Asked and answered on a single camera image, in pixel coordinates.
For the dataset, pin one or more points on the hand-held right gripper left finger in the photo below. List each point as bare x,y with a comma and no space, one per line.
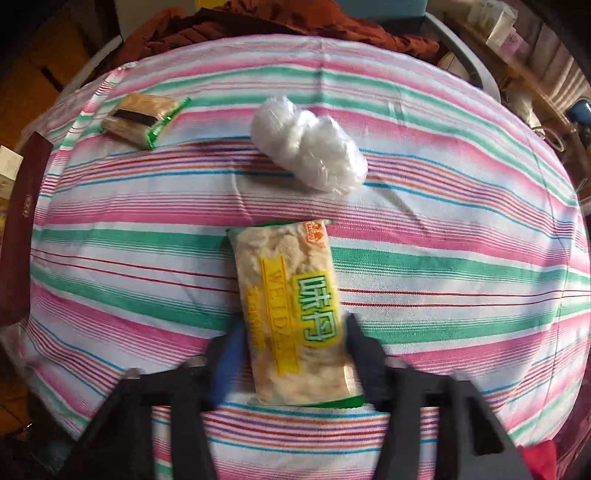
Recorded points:
226,364

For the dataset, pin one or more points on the white plastic bag wad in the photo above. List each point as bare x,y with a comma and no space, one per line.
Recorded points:
309,147

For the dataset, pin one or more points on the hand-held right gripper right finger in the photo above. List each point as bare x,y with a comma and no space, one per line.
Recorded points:
364,360

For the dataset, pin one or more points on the pink striped curtain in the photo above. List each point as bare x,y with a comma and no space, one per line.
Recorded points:
561,74

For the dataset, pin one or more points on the small pink box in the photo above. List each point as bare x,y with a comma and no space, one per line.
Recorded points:
513,45

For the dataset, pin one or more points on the grey yellow blue armchair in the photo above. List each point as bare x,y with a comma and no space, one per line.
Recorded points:
466,55

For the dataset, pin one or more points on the wooden wardrobe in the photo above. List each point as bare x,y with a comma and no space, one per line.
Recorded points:
27,92

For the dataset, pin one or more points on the green-backed scouring sponge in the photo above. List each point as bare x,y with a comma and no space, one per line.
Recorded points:
291,300

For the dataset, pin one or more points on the striped tablecloth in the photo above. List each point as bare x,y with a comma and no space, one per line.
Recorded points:
415,277

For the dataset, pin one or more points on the white printed box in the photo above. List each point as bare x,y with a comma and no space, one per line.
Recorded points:
478,11
499,27

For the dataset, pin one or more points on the dark red box gold inside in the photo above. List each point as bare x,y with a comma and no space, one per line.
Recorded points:
25,230

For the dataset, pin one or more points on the red-brown jacket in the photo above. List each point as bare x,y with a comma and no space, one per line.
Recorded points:
277,23

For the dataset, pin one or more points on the wooden side desk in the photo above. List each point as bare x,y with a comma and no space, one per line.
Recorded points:
531,78

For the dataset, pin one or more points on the red cloth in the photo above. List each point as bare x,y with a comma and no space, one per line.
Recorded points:
538,461

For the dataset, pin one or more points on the cracker packet black label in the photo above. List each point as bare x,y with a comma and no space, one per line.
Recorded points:
138,117

